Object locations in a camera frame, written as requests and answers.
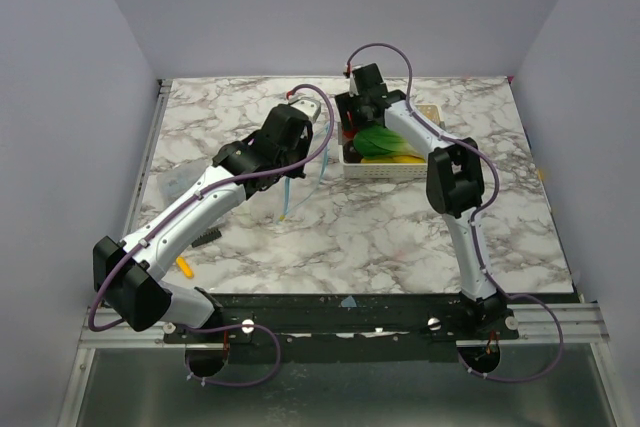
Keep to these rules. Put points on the black comb-like part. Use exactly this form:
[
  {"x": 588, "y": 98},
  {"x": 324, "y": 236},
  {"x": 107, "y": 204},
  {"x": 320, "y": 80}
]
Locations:
[{"x": 207, "y": 237}]

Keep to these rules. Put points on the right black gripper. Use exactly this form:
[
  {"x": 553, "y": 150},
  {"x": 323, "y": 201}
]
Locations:
[{"x": 353, "y": 116}]

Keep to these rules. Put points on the white perforated plastic basket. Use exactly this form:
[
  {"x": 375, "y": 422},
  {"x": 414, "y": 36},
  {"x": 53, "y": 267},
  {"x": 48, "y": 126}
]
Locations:
[{"x": 377, "y": 171}]

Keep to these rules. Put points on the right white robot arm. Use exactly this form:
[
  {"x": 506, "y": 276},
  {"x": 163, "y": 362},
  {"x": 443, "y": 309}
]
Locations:
[{"x": 454, "y": 182}]

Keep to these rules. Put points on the green toy bok choy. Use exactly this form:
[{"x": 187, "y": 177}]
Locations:
[{"x": 377, "y": 141}]

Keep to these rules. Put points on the yellow toy star fruit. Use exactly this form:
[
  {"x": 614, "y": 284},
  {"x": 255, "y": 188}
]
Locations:
[{"x": 402, "y": 159}]

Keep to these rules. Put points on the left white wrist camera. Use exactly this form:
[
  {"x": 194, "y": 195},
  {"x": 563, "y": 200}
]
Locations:
[{"x": 307, "y": 105}]

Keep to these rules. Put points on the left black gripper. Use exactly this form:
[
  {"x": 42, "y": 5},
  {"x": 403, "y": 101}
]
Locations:
[{"x": 304, "y": 143}]

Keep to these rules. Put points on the aluminium frame rail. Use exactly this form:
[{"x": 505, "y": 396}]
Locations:
[{"x": 144, "y": 164}]

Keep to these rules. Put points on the yellow marker pen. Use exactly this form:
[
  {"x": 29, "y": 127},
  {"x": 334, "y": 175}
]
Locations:
[{"x": 185, "y": 268}]

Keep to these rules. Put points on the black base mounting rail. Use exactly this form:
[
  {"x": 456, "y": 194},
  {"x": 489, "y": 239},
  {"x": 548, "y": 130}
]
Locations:
[{"x": 324, "y": 328}]

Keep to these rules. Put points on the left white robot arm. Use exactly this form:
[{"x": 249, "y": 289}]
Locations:
[{"x": 129, "y": 274}]

